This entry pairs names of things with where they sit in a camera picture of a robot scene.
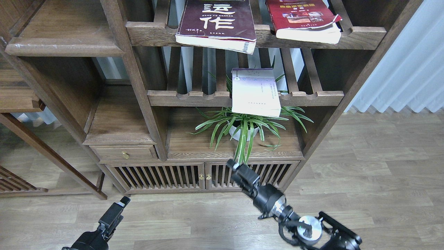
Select white pleated curtain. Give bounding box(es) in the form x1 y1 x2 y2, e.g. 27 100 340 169
346 0 444 113

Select slatted cabinet door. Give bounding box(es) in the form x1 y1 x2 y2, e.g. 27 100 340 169
106 163 206 194
205 160 299 192

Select small wooden drawer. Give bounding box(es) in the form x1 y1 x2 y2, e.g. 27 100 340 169
90 145 157 163

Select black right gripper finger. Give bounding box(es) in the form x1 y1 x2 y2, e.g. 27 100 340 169
232 175 255 199
227 159 260 190

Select maroon book white characters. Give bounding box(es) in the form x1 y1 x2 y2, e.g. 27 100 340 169
176 0 257 55

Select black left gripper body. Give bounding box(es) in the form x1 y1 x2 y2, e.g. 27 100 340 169
62 224 116 250

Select left slatted cabinet door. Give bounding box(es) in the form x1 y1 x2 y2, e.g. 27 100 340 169
106 163 206 194

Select white plant pot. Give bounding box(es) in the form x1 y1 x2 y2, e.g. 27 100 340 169
229 121 259 141

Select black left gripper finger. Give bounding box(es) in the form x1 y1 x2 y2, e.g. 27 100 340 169
99 196 131 230

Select brass drawer knob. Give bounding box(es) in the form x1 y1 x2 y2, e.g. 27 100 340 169
122 151 130 159

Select right slatted cabinet door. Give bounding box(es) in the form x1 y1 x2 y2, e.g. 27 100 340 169
205 160 299 192

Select green spider plant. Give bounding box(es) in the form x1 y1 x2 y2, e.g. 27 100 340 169
193 106 313 164

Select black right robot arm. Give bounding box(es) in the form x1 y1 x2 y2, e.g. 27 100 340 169
227 159 362 250

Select red cover book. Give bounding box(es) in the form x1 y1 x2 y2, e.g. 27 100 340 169
265 0 342 44

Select white lavender book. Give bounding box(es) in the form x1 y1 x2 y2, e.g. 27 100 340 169
232 68 281 117

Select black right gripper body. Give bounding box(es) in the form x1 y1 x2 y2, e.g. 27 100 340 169
253 184 288 220

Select dark wooden bookshelf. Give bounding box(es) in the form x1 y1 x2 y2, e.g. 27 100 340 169
1 0 423 193

